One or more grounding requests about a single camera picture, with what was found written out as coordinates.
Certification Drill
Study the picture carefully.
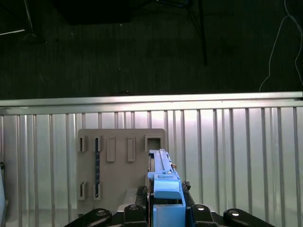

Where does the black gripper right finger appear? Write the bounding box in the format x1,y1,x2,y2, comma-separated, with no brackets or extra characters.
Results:
181,181,277,227

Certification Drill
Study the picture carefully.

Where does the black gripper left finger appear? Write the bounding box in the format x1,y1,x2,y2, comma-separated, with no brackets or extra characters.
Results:
67,186,149,227

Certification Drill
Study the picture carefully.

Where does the hard disk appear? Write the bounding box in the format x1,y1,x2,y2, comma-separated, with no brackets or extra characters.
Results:
147,148,187,227

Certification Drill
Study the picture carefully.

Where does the grey parts rack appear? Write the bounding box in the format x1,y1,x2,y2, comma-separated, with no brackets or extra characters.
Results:
77,128,166,213

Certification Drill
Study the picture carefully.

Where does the blue RAM stick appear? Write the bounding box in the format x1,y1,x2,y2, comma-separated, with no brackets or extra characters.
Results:
94,138,100,198

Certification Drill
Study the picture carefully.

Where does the white floor cable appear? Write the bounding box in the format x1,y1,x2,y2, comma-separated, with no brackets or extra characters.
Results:
259,0,303,92

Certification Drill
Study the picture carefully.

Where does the grey metal frame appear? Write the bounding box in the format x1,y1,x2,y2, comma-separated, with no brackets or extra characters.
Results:
0,0,34,36

